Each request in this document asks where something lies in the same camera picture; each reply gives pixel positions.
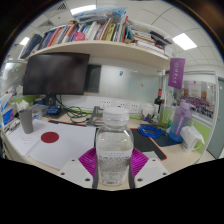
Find wooden shelf with books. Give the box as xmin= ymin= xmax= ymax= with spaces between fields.
xmin=19 ymin=6 xmax=177 ymax=72

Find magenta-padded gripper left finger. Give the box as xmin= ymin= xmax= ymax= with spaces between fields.
xmin=57 ymin=147 xmax=100 ymax=190

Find ceiling lights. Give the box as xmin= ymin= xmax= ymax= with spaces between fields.
xmin=18 ymin=3 xmax=198 ymax=51

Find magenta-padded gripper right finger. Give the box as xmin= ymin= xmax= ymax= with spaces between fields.
xmin=128 ymin=147 xmax=170 ymax=190

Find group photo poster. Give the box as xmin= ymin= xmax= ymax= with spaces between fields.
xmin=182 ymin=79 xmax=216 ymax=120

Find handwritten white paper sheet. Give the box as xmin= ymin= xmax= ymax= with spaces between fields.
xmin=6 ymin=118 xmax=52 ymax=158

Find dark wine bottle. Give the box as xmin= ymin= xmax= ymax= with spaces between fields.
xmin=153 ymin=88 xmax=164 ymax=116

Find white plastic pitcher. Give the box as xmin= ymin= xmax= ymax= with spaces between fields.
xmin=179 ymin=125 xmax=205 ymax=154

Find white wall socket row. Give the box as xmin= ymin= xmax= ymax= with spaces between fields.
xmin=98 ymin=97 xmax=141 ymax=115

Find purple translucent water jug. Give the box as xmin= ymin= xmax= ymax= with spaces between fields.
xmin=167 ymin=98 xmax=194 ymax=144

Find white tissue stack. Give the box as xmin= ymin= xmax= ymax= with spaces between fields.
xmin=15 ymin=99 xmax=31 ymax=112

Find black cables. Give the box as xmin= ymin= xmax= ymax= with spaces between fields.
xmin=61 ymin=104 xmax=91 ymax=124

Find clear plastic box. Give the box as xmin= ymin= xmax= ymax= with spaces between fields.
xmin=31 ymin=103 xmax=50 ymax=120

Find flat round red coaster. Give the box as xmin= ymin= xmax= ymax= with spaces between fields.
xmin=40 ymin=130 xmax=61 ymax=144

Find small blue box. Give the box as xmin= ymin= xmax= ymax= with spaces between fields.
xmin=46 ymin=105 xmax=63 ymax=116

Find small white paper sheet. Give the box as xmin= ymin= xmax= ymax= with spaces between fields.
xmin=142 ymin=150 xmax=161 ymax=161

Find clear water bottle white cap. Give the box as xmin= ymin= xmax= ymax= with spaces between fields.
xmin=95 ymin=106 xmax=135 ymax=187

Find grey ribbed cup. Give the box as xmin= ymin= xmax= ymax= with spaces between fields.
xmin=18 ymin=107 xmax=35 ymax=135

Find purple hanging banner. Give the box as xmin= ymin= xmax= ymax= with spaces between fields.
xmin=167 ymin=57 xmax=187 ymax=90

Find grey metal laptop stand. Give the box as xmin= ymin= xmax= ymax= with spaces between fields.
xmin=86 ymin=105 xmax=105 ymax=127

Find blue tissue box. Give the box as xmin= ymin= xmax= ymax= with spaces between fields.
xmin=0 ymin=92 xmax=16 ymax=126

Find coiled blue cable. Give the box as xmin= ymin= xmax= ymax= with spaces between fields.
xmin=136 ymin=124 xmax=165 ymax=139

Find black computer monitor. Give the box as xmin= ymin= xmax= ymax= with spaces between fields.
xmin=22 ymin=51 xmax=91 ymax=97

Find black desk mat orange edge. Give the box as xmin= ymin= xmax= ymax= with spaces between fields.
xmin=129 ymin=127 xmax=168 ymax=162

